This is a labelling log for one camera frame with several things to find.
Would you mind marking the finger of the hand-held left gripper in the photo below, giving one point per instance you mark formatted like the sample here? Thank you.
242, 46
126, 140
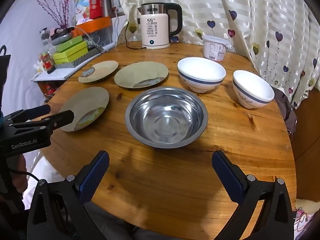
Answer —
62, 118
37, 111

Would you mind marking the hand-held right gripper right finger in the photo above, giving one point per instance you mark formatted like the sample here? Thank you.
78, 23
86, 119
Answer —
227, 177

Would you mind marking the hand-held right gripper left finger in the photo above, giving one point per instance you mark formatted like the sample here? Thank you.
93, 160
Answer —
95, 177

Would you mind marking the beige green plate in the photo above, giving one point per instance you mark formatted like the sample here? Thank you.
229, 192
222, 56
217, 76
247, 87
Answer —
140, 73
85, 100
105, 68

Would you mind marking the stainless steel bowl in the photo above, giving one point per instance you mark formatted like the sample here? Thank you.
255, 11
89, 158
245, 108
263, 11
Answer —
166, 115

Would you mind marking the small white bowl blue band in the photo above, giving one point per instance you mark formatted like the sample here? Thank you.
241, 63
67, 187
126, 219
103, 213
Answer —
252, 85

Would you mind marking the large white bowl blue band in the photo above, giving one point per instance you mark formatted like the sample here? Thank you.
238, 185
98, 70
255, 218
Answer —
200, 67

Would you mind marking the person's left hand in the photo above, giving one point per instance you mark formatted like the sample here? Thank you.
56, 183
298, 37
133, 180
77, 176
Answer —
21, 163

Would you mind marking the red bottle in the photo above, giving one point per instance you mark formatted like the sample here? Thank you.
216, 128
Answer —
50, 90

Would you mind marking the white cloth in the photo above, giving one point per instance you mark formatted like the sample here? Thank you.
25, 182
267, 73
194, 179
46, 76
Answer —
50, 165

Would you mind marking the white shelf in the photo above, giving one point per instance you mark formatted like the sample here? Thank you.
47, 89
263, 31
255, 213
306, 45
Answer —
57, 73

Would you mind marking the person's grey trousers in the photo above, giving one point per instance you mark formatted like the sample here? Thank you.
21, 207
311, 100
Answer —
110, 225

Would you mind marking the jar with red label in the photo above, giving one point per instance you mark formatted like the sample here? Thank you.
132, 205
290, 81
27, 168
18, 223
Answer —
47, 61

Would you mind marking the grey zigzag patterned tray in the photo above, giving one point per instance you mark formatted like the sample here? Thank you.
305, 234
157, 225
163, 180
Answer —
75, 61

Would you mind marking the lime green box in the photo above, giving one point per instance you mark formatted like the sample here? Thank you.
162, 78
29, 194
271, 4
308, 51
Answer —
72, 51

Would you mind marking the grey case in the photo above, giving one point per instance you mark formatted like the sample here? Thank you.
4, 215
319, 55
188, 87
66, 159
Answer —
62, 38

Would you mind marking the dark green flat box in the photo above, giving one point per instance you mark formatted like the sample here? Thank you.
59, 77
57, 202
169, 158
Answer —
71, 40

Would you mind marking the black device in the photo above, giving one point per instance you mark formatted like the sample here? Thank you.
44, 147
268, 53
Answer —
61, 31

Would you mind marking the white pink shoe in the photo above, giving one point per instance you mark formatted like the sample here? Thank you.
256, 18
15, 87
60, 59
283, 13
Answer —
303, 217

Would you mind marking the brown wooden panel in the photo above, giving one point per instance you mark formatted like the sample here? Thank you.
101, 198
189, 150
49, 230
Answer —
307, 142

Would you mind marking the dark cloth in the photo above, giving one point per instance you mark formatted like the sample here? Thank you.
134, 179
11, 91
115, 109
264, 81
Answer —
286, 110

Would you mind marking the pink flower branches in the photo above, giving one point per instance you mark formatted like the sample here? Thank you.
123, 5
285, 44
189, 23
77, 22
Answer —
62, 21

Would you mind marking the clear box with orange lid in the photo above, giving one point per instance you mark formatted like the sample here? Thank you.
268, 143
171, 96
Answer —
92, 25

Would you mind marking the colourful gift bag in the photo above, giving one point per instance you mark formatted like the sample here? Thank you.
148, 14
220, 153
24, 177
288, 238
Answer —
81, 5

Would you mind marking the red box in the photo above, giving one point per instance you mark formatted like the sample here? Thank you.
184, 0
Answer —
97, 0

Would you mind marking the white plastic tub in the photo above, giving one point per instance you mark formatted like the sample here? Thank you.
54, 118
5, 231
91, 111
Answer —
215, 50

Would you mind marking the white electric kettle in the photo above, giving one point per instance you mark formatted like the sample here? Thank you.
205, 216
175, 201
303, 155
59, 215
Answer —
155, 30

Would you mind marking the cream curtain with hearts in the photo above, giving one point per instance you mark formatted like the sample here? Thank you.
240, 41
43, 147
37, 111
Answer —
225, 10

